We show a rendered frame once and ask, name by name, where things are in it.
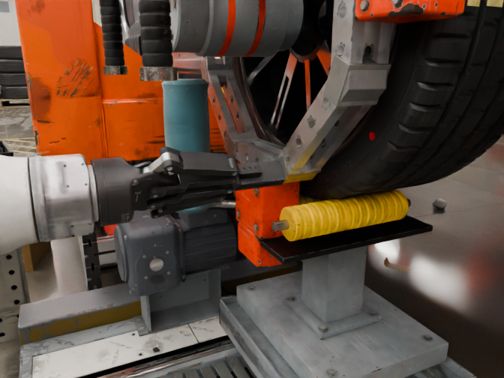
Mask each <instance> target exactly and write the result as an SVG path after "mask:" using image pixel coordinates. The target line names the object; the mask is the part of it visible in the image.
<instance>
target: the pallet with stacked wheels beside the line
mask: <svg viewBox="0 0 504 378"><path fill-rule="evenodd" d="M0 86H1V87H0V89H1V97H0V108H20V107H30V103H10V101H29V93H28V88H27V83H26V73H25V68H24V62H23V53H22V47H21V46H0Z"/></svg>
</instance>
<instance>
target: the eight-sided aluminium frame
mask: <svg viewBox="0 0 504 378"><path fill-rule="evenodd" d="M355 7H356V0H334V10H333V25H332V40H331V69H330V71H329V75H328V79H327V80H326V82H325V84H324V86H323V87H322V88H321V90H320V91H319V94H318V95H317V96H316V98H315V99H314V101H313V103H312V104H311V105H310V108H309V109H308V111H307V112H306V113H305V115H304V117H303V119H302V120H301V121H300V123H299V125H298V127H297V128H296V129H295V131H294V133H293V134H292V136H291V137H290V139H289V141H288V142H287V144H286V145H285V147H283V146H280V145H277V144H274V143H272V142H268V141H265V140H263V139H260V138H259V137H258V136H257V133H256V131H255V129H254V126H253V123H252V121H251V118H250V116H249V113H248V110H247V108H246V106H245V102H244V100H243V97H242V94H241V92H240V90H239V87H238V84H237V82H236V78H235V77H234V73H233V65H232V57H226V56H221V57H218V58H215V57H211V56H201V61H202V63H201V64H200V68H201V74H202V78H203V79H204V80H205V81H206V82H207V83H208V97H209V100H210V102H211V106H212V109H213V111H214V115H215V118H216V120H217V124H218V127H219V129H220V132H221V135H222V137H223V141H224V148H225V149H226V151H227V153H228V154H229V155H233V156H234V158H235V159H237V160H238V161H239V162H240V163H242V164H250V163H258V162H266V161H280V165H281V166H282V169H283V172H284V174H285V176H286V180H285V181H284V182H283V184H284V183H290V182H300V181H307V180H311V179H313V178H314V176H315V175H316V174H317V173H320V172H321V168H322V167H323V166H324V164H325V163H326V162H327V161H328V159H329V158H330V157H331V156H332V155H333V154H334V152H335V151H336V150H337V149H338V147H339V146H340V145H341V143H342V142H343V141H344V140H345V139H346V138H347V136H348V135H349V134H350V132H351V131H352V130H353V129H354V127H355V126H356V125H357V124H358V123H359V122H360V120H361V119H362V118H363V117H364V115H365V114H366V113H367V111H368V110H369V109H370V108H371V107H372V106H373V105H376V104H377V102H378V100H379V98H380V95H381V94H382V93H383V92H384V91H385V90H386V86H387V76H388V73H389V70H390V67H391V66H392V65H391V64H389V51H390V43H391V33H392V23H390V22H362V21H357V20H355ZM221 87H222V88H223V91H224V93H223V91H222V88H221ZM224 94H225V96H226V99H227V102H228V104H229V107H228V105H227V102H226V99H225V97H224ZM229 108H230V110H231V113H232V116H233V118H234V121H235V124H236V126H235V124H234V122H233V118H232V116H231V114H230V110H229ZM236 127H237V129H238V132H237V130H236Z"/></svg>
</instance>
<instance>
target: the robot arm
mask: <svg viewBox="0 0 504 378"><path fill-rule="evenodd" d="M285 180H286V176H285V174H284V171H283V169H282V166H281V163H280V161H279V160H274V161H266V162H258V163H243V164H236V160H235V158H234V156H233V154H218V153H206V152H195V151H179V150H176V149H174V148H170V147H166V146H165V147H163V148H161V149H160V157H159V158H158V159H157V160H156V161H154V162H149V161H148V162H144V163H140V164H137V165H133V166H131V165H130V164H128V163H127V161H126V160H125V159H124V158H123V157H110V158H100V159H91V165H87V163H86V159H85V156H84V155H82V154H63V155H53V156H43V157H41V156H34V157H8V156H4V155H0V256H1V255H3V254H7V253H10V252H11V251H13V250H16V249H17V248H21V247H23V246H26V245H30V244H34V243H37V242H51V241H52V240H56V239H65V238H70V237H76V236H85V235H91V234H92V233H93V232H94V226H95V223H94V222H96V221H97V223H98V225H99V227H103V226H108V225H113V224H124V223H128V222H130V221H132V219H133V217H134V211H136V210H137V211H145V210H149V211H150V214H151V218H153V219H156V218H159V217H162V216H164V215H167V214H169V213H173V212H178V211H181V210H185V209H190V208H194V207H197V206H203V205H206V204H209V203H216V202H219V201H222V200H225V199H226V197H225V194H231V193H232V192H233V191H234V190H235V191H240V190H246V189H252V188H264V187H270V186H276V185H282V184H283V183H284V181H285Z"/></svg>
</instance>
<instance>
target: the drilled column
mask: <svg viewBox="0 0 504 378"><path fill-rule="evenodd" d="M28 303H31V302H30V298H29V289H28V284H27V280H26V271H25V266H24V262H23V253H22V248H21V247H19V248H17V249H16V250H13V251H11V252H10V253H6V254H3V255H1V256H0V334H1V336H0V343H1V342H5V341H11V340H14V339H17V338H20V336H19V332H18V322H19V313H20V305H24V304H28Z"/></svg>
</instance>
